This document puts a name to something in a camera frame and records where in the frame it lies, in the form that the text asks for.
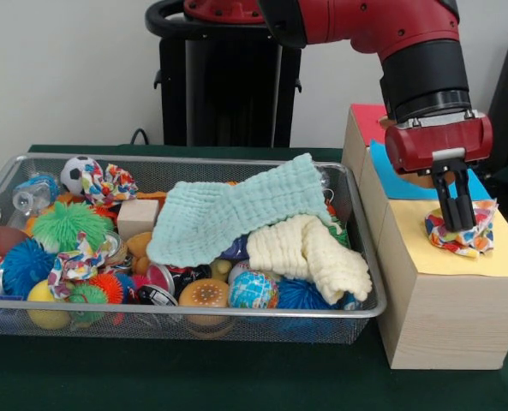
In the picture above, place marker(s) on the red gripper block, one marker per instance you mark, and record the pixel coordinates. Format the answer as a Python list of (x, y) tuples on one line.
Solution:
[(416, 145)]

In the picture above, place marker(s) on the colourful polka dot cloth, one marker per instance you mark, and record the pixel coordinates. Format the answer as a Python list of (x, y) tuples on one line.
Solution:
[(440, 233)]

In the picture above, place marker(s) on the mint green waffle cloth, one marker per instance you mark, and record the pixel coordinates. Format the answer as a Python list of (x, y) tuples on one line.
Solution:
[(236, 205)]

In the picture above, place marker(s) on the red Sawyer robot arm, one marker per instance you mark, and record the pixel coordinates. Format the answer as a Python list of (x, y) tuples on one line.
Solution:
[(420, 64)]

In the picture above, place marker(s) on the wooden box with three holes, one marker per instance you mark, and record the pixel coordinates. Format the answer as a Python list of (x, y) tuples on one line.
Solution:
[(450, 317)]

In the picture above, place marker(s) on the shallow clear mesh bin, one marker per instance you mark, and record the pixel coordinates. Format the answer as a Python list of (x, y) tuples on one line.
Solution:
[(142, 171)]

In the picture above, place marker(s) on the cream waffle cloth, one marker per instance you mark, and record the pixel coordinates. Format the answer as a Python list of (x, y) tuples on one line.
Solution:
[(305, 252)]

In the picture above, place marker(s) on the globe print ball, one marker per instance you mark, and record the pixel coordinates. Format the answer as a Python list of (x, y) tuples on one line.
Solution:
[(253, 290)]

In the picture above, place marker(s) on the burger squeeze toy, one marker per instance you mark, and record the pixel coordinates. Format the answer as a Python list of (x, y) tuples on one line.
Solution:
[(204, 293)]

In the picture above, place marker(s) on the dark green table cloth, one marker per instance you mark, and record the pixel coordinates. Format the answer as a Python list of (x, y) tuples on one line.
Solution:
[(193, 377)]

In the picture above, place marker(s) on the multicolour patterned cloth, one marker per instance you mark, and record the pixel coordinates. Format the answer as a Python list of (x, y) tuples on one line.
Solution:
[(108, 186)]

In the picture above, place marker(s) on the small soccer ball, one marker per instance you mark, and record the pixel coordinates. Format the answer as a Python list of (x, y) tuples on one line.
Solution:
[(71, 173)]

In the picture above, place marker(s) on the lime green spiky ball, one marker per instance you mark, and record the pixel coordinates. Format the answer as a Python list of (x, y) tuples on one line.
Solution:
[(65, 224)]

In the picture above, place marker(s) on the blue spiky ball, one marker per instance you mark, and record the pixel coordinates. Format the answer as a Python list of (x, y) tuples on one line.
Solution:
[(26, 265)]

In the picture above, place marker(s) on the small brown football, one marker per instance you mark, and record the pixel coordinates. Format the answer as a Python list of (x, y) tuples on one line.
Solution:
[(1, 240)]

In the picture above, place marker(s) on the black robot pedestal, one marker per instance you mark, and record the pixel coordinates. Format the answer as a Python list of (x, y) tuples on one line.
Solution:
[(236, 85)]

